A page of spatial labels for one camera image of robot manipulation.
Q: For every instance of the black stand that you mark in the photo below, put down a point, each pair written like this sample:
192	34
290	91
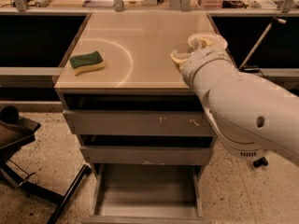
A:
260	162
52	161

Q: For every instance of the grey top drawer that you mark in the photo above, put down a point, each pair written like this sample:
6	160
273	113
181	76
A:
138	123

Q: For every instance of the black stand right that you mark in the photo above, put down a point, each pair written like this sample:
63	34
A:
260	162

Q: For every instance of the grey open bottom drawer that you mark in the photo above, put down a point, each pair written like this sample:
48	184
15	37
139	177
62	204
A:
146	194

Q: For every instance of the grey drawer cabinet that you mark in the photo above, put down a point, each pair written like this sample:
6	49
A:
139	74

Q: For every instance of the green yellow sponge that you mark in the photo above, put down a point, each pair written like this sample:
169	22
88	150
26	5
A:
86	62

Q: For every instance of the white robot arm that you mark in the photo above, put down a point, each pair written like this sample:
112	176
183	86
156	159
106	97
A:
251	115

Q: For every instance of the grey middle drawer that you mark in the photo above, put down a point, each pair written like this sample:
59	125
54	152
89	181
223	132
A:
147	155

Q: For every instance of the black stand left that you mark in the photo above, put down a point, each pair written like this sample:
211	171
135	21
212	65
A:
52	161

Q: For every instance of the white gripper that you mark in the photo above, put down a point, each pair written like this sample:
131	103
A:
202	59

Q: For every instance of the white ceramic bowl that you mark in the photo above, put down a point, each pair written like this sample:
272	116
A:
217	40

